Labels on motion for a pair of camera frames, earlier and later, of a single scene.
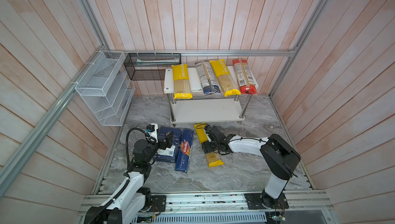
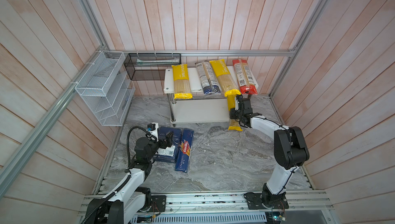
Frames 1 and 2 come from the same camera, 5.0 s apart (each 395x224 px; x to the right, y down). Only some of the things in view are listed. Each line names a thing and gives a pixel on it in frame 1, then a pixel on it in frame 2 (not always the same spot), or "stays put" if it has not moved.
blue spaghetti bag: (182, 162) stays put
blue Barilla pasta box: (168, 155) stays put
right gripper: (205, 147) to (232, 115)
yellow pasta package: (213, 159) to (234, 125)
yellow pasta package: (182, 89) stays put
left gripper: (168, 142) stays put
